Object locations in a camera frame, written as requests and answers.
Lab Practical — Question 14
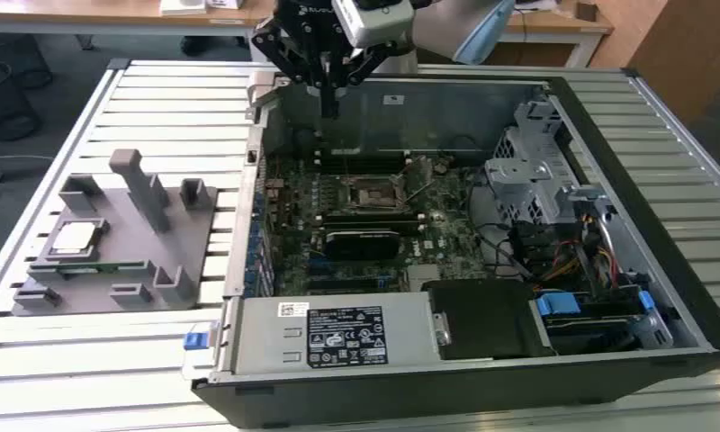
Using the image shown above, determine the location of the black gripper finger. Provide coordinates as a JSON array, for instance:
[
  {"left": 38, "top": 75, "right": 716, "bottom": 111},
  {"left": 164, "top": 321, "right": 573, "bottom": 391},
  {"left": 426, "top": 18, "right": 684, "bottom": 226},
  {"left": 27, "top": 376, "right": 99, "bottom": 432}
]
[
  {"left": 250, "top": 16, "right": 333, "bottom": 119},
  {"left": 330, "top": 40, "right": 398, "bottom": 119}
]

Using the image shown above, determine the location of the silver CPU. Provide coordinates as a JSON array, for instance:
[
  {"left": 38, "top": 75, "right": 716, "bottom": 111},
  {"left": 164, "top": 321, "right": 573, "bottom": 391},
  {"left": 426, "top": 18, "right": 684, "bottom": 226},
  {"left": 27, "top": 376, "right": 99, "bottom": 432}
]
[{"left": 51, "top": 222, "right": 103, "bottom": 254}]

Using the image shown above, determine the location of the CPU socket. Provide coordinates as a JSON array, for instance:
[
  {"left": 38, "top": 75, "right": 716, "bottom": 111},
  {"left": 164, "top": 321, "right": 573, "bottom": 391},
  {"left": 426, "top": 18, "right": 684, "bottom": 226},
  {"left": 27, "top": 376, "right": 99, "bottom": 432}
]
[{"left": 342, "top": 173, "right": 414, "bottom": 212}]

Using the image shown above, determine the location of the thin metal locking lever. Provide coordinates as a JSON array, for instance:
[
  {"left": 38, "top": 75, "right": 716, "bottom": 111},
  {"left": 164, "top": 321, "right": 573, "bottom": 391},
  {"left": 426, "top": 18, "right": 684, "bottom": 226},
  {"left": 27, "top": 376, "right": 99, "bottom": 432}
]
[{"left": 406, "top": 155, "right": 450, "bottom": 203}]

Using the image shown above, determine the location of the wooden desk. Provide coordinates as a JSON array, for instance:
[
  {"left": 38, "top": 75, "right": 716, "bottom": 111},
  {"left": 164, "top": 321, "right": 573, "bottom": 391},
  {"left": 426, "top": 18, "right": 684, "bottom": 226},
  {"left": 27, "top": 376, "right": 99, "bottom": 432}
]
[
  {"left": 491, "top": 0, "right": 616, "bottom": 68},
  {"left": 0, "top": 0, "right": 255, "bottom": 50}
]

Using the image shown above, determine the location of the silver drive cage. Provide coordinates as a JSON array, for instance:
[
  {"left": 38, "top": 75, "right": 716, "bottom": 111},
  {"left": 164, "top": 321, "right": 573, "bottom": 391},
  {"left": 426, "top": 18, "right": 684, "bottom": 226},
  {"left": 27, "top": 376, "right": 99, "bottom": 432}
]
[{"left": 485, "top": 101, "right": 583, "bottom": 226}]

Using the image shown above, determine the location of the green motherboard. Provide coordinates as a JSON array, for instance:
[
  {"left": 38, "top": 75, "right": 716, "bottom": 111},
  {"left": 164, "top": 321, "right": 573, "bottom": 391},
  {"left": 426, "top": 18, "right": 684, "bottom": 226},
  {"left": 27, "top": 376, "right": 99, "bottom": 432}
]
[{"left": 258, "top": 152, "right": 518, "bottom": 298}]

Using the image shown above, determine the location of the small black graphics card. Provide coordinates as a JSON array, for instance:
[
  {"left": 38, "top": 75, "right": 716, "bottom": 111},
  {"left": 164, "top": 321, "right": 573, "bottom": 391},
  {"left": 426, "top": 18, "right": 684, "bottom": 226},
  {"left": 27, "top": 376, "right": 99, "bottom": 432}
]
[{"left": 322, "top": 229, "right": 402, "bottom": 262}]

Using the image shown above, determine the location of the black mesh waste bin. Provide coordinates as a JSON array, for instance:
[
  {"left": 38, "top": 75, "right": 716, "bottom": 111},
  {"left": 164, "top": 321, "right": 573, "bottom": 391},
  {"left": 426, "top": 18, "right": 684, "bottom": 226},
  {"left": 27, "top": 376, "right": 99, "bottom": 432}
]
[
  {"left": 0, "top": 31, "right": 55, "bottom": 90},
  {"left": 0, "top": 60, "right": 43, "bottom": 143}
]

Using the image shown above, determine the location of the small silver heatsink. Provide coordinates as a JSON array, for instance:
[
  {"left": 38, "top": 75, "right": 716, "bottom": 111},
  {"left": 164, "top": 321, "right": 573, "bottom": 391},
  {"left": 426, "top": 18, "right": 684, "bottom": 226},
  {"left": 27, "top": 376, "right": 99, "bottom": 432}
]
[{"left": 406, "top": 264, "right": 443, "bottom": 289}]

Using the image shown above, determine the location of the black expansion slot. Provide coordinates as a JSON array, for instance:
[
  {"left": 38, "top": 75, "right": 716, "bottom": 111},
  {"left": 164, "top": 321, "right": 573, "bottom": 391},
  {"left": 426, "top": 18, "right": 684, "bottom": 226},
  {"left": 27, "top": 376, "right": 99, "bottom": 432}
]
[{"left": 306, "top": 277, "right": 391, "bottom": 292}]

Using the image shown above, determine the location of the grey parts rack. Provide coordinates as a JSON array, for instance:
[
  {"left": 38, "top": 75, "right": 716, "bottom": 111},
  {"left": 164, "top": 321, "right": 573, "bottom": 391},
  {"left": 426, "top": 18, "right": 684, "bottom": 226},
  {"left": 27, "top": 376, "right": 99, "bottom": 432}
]
[{"left": 8, "top": 148, "right": 222, "bottom": 319}]

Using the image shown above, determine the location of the wooden cabinet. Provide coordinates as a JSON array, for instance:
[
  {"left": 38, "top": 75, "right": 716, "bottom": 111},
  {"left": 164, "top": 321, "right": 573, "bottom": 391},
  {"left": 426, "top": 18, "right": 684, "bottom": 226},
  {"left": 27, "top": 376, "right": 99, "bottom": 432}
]
[{"left": 587, "top": 0, "right": 720, "bottom": 131}]

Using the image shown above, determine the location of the green RAM stick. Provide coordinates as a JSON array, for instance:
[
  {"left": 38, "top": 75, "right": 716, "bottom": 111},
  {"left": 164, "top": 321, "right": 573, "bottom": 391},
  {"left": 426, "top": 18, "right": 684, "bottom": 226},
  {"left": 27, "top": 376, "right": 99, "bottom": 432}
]
[{"left": 54, "top": 261, "right": 146, "bottom": 276}]

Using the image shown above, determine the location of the black plastic shroud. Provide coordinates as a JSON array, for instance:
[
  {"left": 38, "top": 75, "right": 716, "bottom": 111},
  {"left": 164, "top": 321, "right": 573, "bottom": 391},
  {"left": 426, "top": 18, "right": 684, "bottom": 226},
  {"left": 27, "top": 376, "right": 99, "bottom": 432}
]
[{"left": 426, "top": 278, "right": 558, "bottom": 361}]

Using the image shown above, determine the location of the silver power supply unit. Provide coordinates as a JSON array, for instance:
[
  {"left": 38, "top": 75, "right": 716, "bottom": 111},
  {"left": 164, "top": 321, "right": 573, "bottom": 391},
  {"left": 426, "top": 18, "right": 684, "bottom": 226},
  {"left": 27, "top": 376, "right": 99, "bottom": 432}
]
[{"left": 213, "top": 291, "right": 451, "bottom": 374}]

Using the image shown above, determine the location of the blue disk carrier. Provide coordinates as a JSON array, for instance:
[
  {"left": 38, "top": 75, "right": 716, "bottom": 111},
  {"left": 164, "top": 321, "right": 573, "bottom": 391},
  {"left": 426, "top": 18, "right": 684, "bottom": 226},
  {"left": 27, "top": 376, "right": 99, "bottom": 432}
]
[{"left": 534, "top": 291, "right": 583, "bottom": 321}]

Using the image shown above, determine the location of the black disk drive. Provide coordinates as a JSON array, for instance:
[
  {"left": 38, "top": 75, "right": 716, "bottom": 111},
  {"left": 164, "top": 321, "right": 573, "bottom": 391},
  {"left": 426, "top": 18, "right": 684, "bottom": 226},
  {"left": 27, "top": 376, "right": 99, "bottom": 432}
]
[{"left": 543, "top": 314, "right": 644, "bottom": 356}]

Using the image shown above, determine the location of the black PC case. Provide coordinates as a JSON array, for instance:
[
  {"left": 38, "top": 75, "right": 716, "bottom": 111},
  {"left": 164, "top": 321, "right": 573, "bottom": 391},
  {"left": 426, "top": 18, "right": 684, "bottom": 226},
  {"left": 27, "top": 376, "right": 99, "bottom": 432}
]
[{"left": 182, "top": 67, "right": 720, "bottom": 431}]

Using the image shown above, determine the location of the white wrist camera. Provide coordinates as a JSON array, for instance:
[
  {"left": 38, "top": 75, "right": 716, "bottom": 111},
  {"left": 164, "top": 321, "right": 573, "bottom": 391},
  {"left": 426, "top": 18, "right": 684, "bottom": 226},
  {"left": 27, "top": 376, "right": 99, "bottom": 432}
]
[{"left": 331, "top": 0, "right": 417, "bottom": 50}]

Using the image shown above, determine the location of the yellow red wire bundle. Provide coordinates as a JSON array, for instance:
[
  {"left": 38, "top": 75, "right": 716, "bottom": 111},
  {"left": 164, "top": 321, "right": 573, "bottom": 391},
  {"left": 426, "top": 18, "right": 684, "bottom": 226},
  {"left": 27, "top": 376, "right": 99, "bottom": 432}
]
[{"left": 531, "top": 240, "right": 618, "bottom": 292}]

